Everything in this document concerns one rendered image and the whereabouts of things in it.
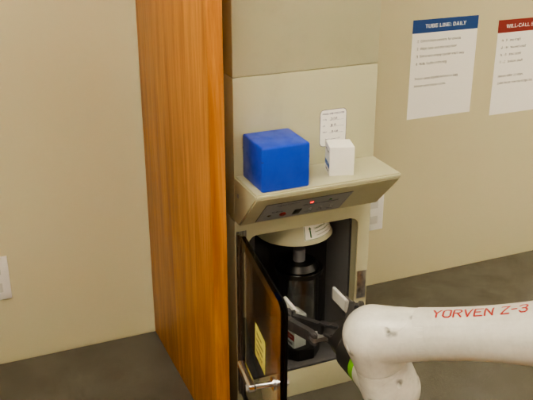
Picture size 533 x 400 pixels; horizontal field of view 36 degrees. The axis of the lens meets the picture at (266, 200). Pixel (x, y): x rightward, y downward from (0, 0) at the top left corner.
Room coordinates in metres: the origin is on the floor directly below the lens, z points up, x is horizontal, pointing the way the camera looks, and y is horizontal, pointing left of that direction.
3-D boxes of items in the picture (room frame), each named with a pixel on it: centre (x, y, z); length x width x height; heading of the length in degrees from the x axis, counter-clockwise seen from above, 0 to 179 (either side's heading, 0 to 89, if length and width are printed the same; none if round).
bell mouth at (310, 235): (1.70, -0.06, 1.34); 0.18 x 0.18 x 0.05
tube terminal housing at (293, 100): (1.72, -0.03, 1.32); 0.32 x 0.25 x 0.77; 113
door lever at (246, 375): (1.30, 0.02, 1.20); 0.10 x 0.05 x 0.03; 15
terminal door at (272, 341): (1.38, 0.01, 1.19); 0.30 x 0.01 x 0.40; 15
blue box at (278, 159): (1.52, -0.02, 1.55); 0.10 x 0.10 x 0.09; 23
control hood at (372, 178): (1.55, -0.10, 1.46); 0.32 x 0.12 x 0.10; 113
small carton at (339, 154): (1.57, -0.15, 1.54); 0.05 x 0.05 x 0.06; 6
